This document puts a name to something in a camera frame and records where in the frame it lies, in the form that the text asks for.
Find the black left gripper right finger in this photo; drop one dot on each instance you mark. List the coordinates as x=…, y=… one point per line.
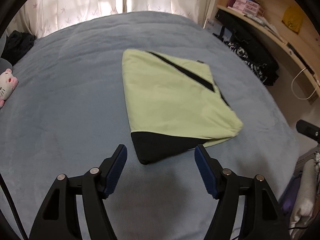
x=210, y=171

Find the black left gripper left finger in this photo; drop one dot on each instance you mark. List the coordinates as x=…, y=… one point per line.
x=111, y=169

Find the green and black jacket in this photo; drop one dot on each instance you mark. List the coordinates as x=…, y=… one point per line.
x=173, y=105

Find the black clothes pile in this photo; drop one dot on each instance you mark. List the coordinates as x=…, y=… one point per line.
x=17, y=45

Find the yellow paper note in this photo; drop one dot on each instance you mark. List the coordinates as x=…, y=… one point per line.
x=293, y=19

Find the black white patterned garment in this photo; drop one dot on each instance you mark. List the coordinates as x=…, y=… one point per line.
x=243, y=42

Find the wooden shelf unit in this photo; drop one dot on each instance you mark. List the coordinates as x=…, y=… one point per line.
x=298, y=53

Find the pink boxes stack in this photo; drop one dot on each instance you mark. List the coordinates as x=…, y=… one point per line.
x=250, y=7

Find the pink white cat plush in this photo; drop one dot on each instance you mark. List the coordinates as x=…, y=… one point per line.
x=8, y=83

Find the grey pillow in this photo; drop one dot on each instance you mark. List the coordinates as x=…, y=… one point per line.
x=4, y=64

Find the white floral curtain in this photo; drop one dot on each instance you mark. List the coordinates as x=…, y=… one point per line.
x=43, y=17

